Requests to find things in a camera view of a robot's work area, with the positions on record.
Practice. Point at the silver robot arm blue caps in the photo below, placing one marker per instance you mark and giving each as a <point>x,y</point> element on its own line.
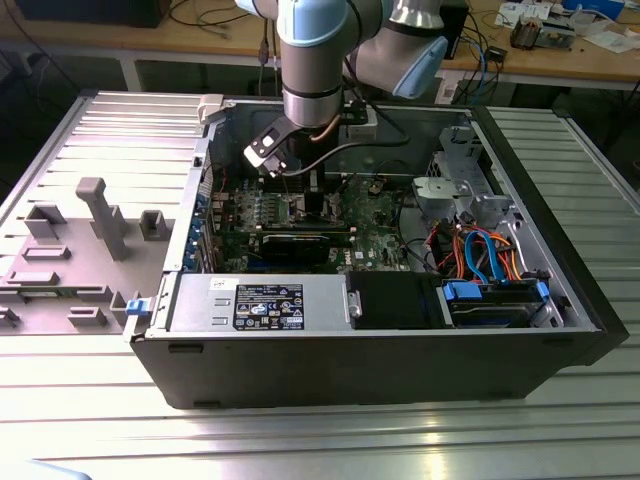
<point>310,60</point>

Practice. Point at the round coin battery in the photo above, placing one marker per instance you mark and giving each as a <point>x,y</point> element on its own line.
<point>376,187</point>

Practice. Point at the green motherboard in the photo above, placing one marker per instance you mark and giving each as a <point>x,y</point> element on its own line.
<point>370,235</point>

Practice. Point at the black graphics card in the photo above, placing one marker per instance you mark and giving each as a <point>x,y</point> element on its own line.
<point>295,250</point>

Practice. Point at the metal disk bay cage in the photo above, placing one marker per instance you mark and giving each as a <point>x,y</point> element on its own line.
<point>462,150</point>

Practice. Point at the wooden desk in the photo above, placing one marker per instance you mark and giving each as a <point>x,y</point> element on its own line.
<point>210,37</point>

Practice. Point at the black plastic shroud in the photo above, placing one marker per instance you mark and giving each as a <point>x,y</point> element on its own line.
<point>390,300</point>

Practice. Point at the black upright box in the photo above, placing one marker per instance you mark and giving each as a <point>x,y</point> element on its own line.
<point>460,30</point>

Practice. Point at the silver power supply with label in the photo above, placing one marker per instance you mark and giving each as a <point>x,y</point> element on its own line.
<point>200,305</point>

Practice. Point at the small black box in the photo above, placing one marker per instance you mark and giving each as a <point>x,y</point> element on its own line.
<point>497,54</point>

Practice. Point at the black open PC case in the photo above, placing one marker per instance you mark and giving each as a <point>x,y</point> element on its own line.
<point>350,370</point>

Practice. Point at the white printed papers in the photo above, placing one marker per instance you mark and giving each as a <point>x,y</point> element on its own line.
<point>507,12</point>

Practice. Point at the blue case latch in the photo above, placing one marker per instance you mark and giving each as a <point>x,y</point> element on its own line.
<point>137,307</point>

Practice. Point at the hard disk in blue carrier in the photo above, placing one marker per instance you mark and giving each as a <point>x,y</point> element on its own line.
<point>487,315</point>

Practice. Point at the copper heatsink cooler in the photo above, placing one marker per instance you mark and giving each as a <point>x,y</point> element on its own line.
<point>525,35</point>

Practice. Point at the grey plastic parts rack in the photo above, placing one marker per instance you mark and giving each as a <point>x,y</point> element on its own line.
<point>80,260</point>

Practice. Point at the dark monitor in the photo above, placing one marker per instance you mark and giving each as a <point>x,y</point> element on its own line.
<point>90,12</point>

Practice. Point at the loose green circuit board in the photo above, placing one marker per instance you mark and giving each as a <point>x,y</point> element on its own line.
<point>557,37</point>

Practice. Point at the green RAM stick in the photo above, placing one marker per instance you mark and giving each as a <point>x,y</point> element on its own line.
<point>45,296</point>

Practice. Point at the blue plastic box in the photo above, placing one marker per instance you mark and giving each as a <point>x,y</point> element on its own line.
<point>595,7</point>

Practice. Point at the white plastic bag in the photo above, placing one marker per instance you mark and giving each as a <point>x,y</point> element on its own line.
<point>610,40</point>

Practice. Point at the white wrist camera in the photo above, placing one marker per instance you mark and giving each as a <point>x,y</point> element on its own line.
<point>262,150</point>

